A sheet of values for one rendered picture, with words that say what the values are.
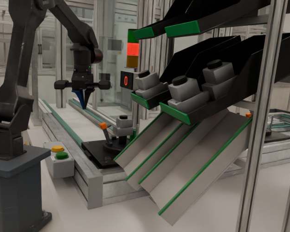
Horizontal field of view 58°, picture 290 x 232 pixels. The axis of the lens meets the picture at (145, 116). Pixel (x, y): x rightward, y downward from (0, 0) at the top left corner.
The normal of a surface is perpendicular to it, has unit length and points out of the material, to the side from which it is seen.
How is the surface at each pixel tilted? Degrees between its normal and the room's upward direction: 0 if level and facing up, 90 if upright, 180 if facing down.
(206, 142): 45
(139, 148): 90
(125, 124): 90
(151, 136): 90
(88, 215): 0
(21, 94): 61
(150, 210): 0
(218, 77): 90
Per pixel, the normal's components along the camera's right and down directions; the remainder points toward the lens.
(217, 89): 0.32, 0.22
